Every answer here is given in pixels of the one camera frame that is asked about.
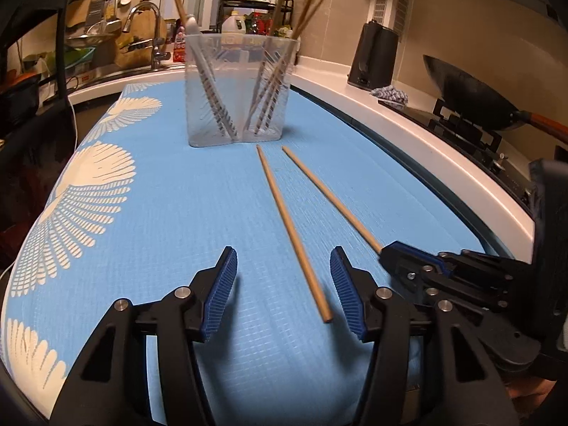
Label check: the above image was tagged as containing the wooden chopstick six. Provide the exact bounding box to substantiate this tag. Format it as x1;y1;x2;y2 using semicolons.
256;145;333;323

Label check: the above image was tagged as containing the wooden chopstick seven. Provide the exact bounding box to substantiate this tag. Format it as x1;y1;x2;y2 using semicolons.
282;146;382;256

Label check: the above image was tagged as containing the wooden chopstick four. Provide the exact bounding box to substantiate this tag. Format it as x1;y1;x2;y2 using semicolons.
254;0;324;134

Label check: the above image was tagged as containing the wooden chopstick three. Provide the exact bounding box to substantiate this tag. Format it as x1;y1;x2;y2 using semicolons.
254;0;314;136

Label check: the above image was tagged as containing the wooden chopstick one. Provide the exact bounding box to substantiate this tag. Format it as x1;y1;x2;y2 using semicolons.
174;0;237;141

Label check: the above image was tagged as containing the wooden chopstick five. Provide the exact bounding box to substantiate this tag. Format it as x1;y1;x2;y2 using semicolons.
246;0;285;129

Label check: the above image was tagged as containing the chrome kitchen faucet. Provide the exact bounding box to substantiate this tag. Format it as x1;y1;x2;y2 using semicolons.
115;0;170;71

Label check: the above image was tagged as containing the person's right hand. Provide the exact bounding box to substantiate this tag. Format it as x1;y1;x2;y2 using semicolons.
506;377;556;425

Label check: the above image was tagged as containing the black wok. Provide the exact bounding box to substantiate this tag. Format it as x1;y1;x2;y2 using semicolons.
423;55;567;143

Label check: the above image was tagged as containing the blue white dish cloth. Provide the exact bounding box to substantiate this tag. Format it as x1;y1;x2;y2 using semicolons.
371;85;408;107

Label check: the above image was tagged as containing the blue white patterned mat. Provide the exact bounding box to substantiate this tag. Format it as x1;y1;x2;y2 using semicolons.
2;82;482;425

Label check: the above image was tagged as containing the black electric kettle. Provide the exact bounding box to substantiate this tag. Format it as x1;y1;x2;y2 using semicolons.
348;20;399;91

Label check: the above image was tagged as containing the clear plastic utensil holder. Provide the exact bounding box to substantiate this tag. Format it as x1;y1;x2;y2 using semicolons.
185;34;299;147

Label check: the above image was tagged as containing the black shelving rack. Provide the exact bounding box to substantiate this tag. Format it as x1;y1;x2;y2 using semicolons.
1;0;77;156

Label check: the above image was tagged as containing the yellow label oil jug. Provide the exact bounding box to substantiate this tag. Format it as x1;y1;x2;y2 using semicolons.
222;11;246;34

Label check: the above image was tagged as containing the orange pot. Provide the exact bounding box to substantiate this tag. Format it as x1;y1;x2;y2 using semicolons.
1;73;42;119

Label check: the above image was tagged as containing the black condiment rack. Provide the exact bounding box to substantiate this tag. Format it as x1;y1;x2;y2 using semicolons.
215;0;295;36

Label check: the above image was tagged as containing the pink dish soap bottle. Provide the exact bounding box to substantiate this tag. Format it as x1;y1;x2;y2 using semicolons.
172;25;186;64

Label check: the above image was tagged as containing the wooden cutting board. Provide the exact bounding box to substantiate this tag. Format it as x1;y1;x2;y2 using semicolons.
115;9;168;69

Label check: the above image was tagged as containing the metal bowl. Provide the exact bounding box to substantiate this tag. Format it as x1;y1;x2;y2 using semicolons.
65;34;114;48

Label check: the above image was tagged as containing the metal box grater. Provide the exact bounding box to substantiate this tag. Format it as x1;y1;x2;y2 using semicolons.
85;0;105;33

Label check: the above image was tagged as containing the white power cable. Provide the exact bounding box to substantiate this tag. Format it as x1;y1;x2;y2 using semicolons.
0;59;81;276

